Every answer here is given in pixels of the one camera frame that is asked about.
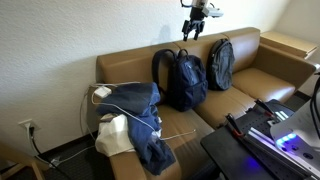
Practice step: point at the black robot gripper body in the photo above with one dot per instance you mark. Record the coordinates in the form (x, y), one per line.
(196, 15)

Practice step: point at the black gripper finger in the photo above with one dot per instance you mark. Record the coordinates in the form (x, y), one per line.
(185, 30)
(198, 30)

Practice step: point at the navy blue backpack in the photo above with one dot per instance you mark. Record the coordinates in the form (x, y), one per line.
(188, 83)

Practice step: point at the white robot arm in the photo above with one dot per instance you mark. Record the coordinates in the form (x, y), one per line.
(300, 130)

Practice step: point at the grey backpack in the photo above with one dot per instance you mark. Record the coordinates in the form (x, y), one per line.
(220, 66)

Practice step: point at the brown leather sofa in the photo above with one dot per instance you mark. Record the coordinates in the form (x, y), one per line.
(256, 83)

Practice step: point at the blue clothing pile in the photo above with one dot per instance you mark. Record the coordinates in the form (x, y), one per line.
(140, 100)

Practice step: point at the light wooden side table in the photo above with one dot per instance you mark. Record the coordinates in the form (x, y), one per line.
(286, 43)

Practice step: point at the red black clamp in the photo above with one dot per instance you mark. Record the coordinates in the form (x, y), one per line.
(265, 107)
(234, 126)

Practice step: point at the white charger adapter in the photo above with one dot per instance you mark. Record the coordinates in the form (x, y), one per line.
(102, 91)

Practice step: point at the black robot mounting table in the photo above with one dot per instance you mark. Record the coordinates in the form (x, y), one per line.
(226, 153)

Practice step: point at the white cloth bundle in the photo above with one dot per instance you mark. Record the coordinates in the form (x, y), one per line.
(113, 136)

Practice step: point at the light wooden chair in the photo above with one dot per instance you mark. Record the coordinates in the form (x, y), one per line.
(20, 160)

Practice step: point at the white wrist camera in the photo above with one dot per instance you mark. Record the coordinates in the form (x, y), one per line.
(213, 12)

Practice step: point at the white wall outlet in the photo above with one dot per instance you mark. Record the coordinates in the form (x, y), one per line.
(26, 124)

